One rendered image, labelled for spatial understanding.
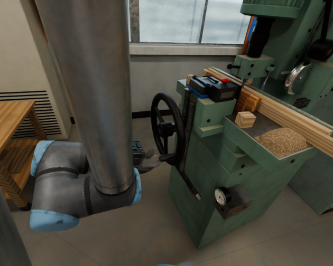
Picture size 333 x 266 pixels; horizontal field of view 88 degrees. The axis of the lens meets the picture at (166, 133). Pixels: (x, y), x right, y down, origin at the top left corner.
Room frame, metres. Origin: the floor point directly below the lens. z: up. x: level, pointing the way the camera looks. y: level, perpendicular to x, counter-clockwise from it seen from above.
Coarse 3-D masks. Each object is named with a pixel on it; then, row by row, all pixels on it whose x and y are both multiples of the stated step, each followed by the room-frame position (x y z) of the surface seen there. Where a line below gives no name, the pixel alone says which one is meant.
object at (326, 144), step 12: (204, 72) 0.94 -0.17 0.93; (264, 108) 0.58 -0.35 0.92; (276, 108) 0.56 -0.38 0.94; (276, 120) 0.53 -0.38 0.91; (288, 120) 0.50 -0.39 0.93; (300, 120) 0.49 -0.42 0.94; (300, 132) 0.46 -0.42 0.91; (312, 132) 0.43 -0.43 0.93; (312, 144) 0.42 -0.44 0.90; (324, 144) 0.40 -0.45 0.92
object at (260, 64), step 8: (240, 56) 0.70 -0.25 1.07; (248, 56) 0.71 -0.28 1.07; (264, 56) 0.73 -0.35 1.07; (240, 64) 0.69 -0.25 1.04; (248, 64) 0.66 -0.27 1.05; (256, 64) 0.68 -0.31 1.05; (264, 64) 0.70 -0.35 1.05; (232, 72) 0.71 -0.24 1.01; (240, 72) 0.68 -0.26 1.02; (248, 72) 0.67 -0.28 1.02; (256, 72) 0.68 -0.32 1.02; (264, 72) 0.70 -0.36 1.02
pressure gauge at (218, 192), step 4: (216, 188) 0.40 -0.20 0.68; (220, 188) 0.39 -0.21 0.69; (224, 188) 0.39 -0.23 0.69; (216, 192) 0.40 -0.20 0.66; (220, 192) 0.38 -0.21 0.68; (224, 192) 0.38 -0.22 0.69; (228, 192) 0.38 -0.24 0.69; (216, 196) 0.39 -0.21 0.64; (220, 196) 0.37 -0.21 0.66; (224, 196) 0.36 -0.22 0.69; (228, 196) 0.37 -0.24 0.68; (216, 200) 0.38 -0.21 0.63; (220, 200) 0.37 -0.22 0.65; (224, 200) 0.36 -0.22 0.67; (228, 200) 0.36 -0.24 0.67; (220, 204) 0.36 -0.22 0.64; (224, 204) 0.35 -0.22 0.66
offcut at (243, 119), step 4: (240, 112) 0.51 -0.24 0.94; (244, 112) 0.51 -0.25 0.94; (248, 112) 0.51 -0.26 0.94; (236, 116) 0.51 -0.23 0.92; (240, 116) 0.49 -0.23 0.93; (244, 116) 0.49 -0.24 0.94; (248, 116) 0.49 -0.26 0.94; (252, 116) 0.49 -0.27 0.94; (236, 120) 0.50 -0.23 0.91; (240, 120) 0.49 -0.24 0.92; (244, 120) 0.48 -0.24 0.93; (248, 120) 0.48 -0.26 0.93; (252, 120) 0.48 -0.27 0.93; (240, 124) 0.48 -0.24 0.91; (244, 124) 0.48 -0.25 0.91; (248, 124) 0.48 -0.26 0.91; (252, 124) 0.49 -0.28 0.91
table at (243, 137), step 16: (256, 112) 0.59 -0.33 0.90; (208, 128) 0.50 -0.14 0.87; (224, 128) 0.53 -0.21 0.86; (240, 128) 0.47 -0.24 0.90; (256, 128) 0.48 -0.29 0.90; (272, 128) 0.49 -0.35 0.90; (240, 144) 0.45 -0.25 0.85; (256, 144) 0.41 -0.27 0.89; (256, 160) 0.39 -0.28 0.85; (272, 160) 0.35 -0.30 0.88; (288, 160) 0.36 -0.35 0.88
